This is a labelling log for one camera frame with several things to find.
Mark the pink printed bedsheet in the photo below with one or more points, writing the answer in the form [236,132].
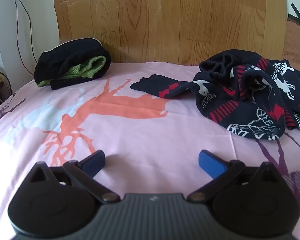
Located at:
[140,135]

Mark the wood grain sheet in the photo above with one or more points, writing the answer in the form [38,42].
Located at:
[165,17]

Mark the brown dotted cushion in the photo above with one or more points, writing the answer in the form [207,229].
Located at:
[297,45]

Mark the folded black green garment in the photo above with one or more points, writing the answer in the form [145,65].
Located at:
[65,57]

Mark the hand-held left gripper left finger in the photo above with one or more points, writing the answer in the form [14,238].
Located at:
[96,160]

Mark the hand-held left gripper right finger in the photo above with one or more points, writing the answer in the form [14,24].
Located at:
[210,161]

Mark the navy reindeer print sweater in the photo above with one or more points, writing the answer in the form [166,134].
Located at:
[240,100]

